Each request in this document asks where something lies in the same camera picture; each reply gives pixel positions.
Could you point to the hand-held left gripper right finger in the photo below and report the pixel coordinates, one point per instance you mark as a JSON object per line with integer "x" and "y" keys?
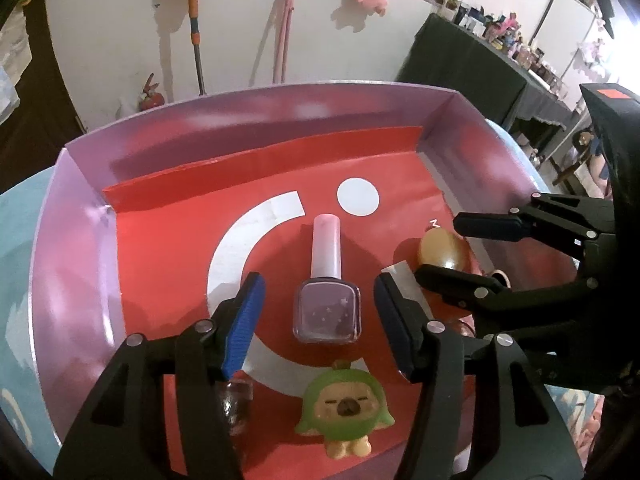
{"x": 395, "y": 330}

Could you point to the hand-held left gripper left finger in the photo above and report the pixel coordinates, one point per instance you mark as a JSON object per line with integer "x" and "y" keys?
{"x": 245, "y": 325}

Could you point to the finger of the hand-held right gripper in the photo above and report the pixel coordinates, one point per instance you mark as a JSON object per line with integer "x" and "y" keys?
{"x": 485, "y": 226}
{"x": 450, "y": 282}

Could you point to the amber egg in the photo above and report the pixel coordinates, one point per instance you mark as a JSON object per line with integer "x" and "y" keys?
{"x": 442, "y": 252}

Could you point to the purple nail polish bottle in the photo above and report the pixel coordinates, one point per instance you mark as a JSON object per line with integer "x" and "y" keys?
{"x": 327, "y": 310}

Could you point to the glitter bottle dark red cap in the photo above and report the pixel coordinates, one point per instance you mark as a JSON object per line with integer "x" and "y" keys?
{"x": 240, "y": 400}

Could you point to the green yellow toy figure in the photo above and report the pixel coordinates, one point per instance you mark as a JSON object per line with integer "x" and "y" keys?
{"x": 340, "y": 400}

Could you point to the purple cardboard box red inside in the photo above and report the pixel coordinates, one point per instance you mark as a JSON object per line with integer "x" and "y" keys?
{"x": 175, "y": 240}

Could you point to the white cabinet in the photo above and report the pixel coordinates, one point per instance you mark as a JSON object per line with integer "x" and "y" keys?
{"x": 565, "y": 25}

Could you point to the dark cloth covered dresser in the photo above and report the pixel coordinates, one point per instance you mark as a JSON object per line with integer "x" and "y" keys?
{"x": 450, "y": 70}

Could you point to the row of cosmetic bottles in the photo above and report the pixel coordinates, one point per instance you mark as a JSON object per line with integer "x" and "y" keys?
{"x": 505, "y": 35}

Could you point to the red plush toy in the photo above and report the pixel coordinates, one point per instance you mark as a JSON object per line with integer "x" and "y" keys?
{"x": 150, "y": 97}

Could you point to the dark brown door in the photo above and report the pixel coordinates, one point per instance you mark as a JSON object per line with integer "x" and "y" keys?
{"x": 30, "y": 125}

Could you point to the clear plastic bag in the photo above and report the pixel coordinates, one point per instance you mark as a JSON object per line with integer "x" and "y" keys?
{"x": 7, "y": 70}

